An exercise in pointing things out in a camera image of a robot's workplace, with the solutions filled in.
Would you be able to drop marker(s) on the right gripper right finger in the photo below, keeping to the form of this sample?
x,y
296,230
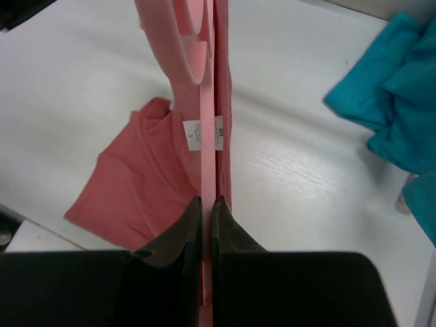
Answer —
x,y
240,297

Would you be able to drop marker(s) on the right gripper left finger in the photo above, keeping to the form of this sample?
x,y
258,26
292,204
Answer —
x,y
161,286

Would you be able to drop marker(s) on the pink t shirt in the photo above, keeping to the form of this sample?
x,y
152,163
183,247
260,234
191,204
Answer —
x,y
146,177

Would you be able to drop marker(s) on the pink plastic hanger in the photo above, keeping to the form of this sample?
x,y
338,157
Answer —
x,y
204,102

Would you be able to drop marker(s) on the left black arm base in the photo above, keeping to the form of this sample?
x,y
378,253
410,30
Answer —
x,y
10,221

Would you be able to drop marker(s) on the teal t shirt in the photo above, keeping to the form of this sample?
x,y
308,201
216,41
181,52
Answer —
x,y
391,90

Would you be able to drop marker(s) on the white clothes rack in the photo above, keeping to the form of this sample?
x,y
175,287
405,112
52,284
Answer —
x,y
403,202

